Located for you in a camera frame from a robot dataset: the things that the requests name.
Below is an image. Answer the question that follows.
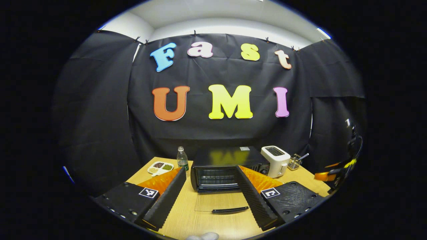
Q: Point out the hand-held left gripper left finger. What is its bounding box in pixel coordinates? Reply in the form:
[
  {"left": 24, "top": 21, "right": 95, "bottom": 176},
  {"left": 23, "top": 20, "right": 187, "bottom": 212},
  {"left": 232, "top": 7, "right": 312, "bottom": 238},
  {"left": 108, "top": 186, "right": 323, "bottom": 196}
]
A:
[{"left": 93, "top": 167, "right": 186, "bottom": 231}]

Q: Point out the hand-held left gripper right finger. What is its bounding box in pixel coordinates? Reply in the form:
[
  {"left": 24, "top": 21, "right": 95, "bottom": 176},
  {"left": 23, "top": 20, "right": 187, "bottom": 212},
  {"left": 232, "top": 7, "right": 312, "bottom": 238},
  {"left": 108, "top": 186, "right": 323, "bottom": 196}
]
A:
[{"left": 235, "top": 165, "right": 326, "bottom": 231}]

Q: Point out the black electric oven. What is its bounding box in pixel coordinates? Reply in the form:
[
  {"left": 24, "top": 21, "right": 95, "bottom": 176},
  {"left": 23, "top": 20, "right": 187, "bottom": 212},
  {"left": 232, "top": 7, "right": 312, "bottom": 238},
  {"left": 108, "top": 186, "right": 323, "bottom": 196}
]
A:
[{"left": 190, "top": 146, "right": 271, "bottom": 214}]

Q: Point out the white divided snack plate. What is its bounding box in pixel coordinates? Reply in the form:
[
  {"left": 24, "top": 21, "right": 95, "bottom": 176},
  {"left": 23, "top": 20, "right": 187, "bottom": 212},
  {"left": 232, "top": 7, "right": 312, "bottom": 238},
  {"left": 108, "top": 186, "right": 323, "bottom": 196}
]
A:
[{"left": 147, "top": 161, "right": 174, "bottom": 176}]

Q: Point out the clear plastic water bottle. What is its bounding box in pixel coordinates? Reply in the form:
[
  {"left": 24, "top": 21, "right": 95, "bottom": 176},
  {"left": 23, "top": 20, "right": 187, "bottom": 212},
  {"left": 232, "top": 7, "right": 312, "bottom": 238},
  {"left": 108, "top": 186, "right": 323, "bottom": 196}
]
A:
[{"left": 177, "top": 146, "right": 189, "bottom": 171}]

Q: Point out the white toaster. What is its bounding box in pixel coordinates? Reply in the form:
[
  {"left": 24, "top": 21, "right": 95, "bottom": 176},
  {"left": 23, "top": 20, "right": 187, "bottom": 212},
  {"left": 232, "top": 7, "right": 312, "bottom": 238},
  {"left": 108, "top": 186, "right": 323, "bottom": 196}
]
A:
[{"left": 261, "top": 146, "right": 291, "bottom": 178}]

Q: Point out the black backdrop cloth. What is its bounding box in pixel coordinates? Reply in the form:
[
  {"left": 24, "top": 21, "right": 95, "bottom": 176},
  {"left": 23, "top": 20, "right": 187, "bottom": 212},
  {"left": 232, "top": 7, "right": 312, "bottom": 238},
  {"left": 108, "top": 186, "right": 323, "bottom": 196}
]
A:
[{"left": 52, "top": 30, "right": 367, "bottom": 197}]

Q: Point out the wire mesh utensil holder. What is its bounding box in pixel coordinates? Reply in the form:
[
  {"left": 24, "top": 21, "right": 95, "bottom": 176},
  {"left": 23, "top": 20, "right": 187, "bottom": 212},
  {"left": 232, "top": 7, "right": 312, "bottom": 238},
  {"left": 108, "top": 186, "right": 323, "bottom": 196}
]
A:
[{"left": 288, "top": 154, "right": 302, "bottom": 171}]

